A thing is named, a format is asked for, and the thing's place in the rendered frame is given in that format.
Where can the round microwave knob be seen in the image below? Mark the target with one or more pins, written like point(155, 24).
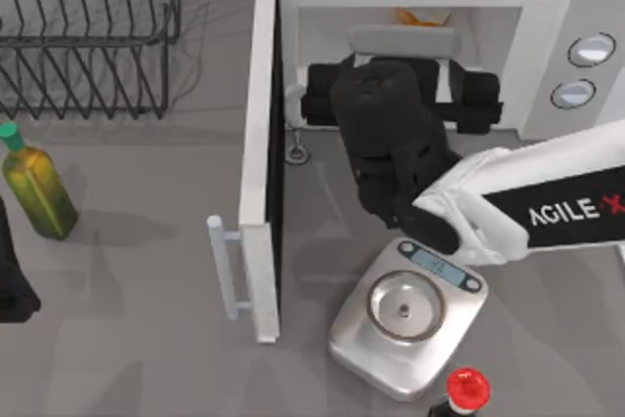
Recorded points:
point(573, 94)
point(591, 49)

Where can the orange food item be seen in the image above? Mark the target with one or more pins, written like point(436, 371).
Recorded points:
point(415, 16)

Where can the pale microwave oven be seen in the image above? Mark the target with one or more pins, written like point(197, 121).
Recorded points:
point(542, 7)

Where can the pale microwave door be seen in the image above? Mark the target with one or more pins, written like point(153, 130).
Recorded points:
point(256, 168)

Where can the silver kitchen scale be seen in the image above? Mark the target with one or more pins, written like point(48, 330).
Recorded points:
point(415, 339)

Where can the dark bottle with red cap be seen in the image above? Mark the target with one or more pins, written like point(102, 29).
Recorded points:
point(468, 387)

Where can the green bottle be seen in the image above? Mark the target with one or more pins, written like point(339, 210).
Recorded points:
point(41, 187)

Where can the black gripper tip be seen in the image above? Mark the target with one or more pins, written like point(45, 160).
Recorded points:
point(12, 275)

